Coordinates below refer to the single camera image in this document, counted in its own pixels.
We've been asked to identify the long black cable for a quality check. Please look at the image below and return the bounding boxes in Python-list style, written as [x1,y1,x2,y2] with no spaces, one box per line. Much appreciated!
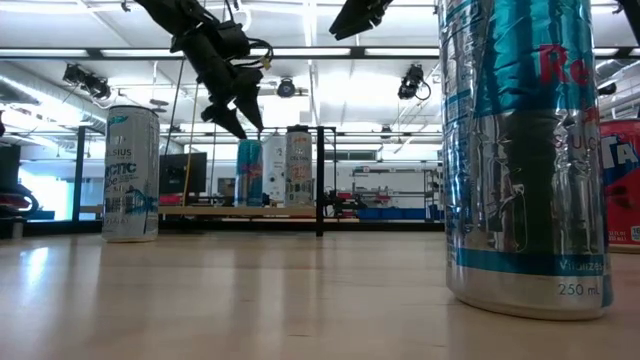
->
[166,55,187,144]

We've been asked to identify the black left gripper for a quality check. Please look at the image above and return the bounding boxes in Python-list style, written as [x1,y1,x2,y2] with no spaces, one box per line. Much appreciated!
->
[169,29,265,140]

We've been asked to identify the wooden shelf board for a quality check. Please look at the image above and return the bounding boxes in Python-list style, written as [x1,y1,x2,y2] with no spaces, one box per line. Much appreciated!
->
[79,204,317,218]

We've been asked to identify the silver ventilation duct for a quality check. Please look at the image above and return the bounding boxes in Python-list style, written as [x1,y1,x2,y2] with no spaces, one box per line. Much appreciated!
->
[594,58,640,86]
[0,59,109,136]

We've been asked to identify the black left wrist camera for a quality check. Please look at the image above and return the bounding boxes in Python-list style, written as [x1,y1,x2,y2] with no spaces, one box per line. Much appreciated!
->
[213,19,251,60]

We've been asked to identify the black office chair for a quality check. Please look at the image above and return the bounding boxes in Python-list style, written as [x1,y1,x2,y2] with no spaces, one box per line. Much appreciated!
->
[0,182,41,221]

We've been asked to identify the white Celsius can orange print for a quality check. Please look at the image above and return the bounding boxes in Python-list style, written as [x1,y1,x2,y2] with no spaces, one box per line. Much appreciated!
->
[284,124,315,208]

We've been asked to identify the black shelf divider post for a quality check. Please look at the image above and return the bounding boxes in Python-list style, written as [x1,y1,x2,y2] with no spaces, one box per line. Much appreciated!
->
[314,125,326,238]

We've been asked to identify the black computer monitor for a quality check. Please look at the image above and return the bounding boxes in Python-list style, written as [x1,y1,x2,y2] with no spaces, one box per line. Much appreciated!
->
[158,152,208,197]

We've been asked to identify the red Fanta can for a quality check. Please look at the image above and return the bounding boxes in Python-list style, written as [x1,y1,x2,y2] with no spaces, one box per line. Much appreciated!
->
[599,118,640,254]

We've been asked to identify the black machine on bench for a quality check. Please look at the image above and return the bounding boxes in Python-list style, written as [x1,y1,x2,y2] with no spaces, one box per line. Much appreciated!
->
[324,187,369,219]

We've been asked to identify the blue storage bin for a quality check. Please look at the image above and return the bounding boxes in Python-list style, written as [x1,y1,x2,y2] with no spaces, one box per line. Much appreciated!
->
[357,207,444,222]

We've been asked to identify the white Celsius Arctic can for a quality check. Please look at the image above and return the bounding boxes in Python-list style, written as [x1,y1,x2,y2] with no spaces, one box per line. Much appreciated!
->
[101,104,161,244]

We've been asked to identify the metal shelving rack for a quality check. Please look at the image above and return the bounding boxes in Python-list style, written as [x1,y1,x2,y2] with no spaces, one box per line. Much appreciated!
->
[349,166,444,221]

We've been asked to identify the black box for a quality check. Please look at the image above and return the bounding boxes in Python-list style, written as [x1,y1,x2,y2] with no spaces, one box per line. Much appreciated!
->
[0,143,22,189]

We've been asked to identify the blue silver Red Bull can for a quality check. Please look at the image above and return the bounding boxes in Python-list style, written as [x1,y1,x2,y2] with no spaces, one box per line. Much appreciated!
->
[437,0,614,321]
[235,138,265,208]

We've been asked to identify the black ceiling spotlights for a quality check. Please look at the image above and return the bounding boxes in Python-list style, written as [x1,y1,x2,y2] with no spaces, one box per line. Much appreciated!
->
[62,63,112,101]

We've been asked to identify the black aluminium table frame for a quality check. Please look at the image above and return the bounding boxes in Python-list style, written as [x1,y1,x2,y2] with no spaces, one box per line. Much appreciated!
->
[0,124,446,236]

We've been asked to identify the black hanging device with cable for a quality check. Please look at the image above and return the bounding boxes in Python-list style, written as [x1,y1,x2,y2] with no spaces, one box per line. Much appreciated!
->
[397,63,432,101]

